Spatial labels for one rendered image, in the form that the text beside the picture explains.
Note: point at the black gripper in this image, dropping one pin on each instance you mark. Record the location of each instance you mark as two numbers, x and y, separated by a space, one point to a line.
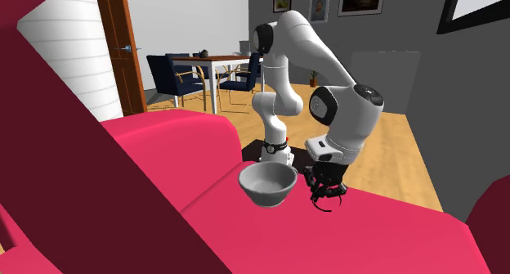
329 172

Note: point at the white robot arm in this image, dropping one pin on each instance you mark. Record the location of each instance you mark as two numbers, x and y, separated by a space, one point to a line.
314 62

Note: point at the grey bowl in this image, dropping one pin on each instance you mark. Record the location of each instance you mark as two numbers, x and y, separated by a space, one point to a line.
267 183

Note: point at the dark robot stand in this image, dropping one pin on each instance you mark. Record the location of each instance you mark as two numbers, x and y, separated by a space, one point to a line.
251 150

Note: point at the small potted plant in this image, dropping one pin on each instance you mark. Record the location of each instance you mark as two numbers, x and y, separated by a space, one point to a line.
314 78

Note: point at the dark blue armchair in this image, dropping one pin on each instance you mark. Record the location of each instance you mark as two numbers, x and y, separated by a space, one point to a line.
184 68
246 75
171 79

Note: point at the wooden dining table white legs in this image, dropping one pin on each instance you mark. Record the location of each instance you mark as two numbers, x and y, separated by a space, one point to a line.
211 62

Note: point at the pink sofa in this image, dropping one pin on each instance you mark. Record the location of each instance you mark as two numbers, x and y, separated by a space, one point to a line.
131 193

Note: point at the black framed window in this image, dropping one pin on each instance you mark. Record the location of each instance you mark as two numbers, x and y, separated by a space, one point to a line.
474 4

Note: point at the brown wooden door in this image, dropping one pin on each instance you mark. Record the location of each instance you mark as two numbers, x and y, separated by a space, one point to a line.
119 54

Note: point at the portrait wall picture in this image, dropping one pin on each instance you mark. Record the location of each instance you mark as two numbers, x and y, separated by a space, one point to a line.
318 8

